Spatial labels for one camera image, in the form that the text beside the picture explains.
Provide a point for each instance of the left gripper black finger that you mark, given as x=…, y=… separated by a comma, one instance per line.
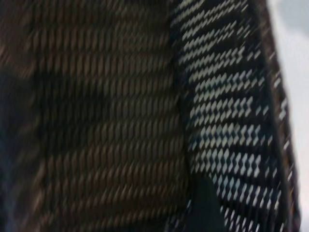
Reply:
x=207, y=212

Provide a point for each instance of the dark brown wicker basket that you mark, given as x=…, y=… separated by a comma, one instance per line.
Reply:
x=108, y=116

